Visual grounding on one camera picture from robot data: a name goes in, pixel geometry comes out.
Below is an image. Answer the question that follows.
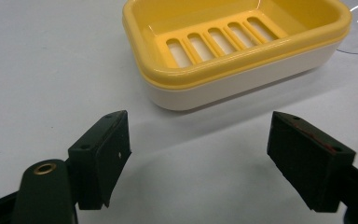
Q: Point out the yellow and white soap dish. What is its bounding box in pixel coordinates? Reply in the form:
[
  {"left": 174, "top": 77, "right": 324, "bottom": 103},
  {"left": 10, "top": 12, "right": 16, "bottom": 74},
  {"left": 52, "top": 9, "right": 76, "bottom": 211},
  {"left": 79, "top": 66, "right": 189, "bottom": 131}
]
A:
[{"left": 121, "top": 0, "right": 353, "bottom": 112}]

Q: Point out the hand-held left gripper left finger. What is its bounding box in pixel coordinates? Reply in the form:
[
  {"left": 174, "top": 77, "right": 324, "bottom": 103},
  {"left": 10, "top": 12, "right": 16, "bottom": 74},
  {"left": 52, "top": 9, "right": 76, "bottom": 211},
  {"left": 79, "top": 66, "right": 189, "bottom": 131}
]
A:
[{"left": 67, "top": 109, "right": 132, "bottom": 211}]

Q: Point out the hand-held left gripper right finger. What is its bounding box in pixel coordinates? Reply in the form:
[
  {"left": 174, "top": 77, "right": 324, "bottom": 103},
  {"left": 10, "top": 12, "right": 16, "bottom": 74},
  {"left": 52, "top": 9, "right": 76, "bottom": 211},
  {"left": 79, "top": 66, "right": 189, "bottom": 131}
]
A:
[{"left": 267, "top": 111, "right": 357, "bottom": 214}]

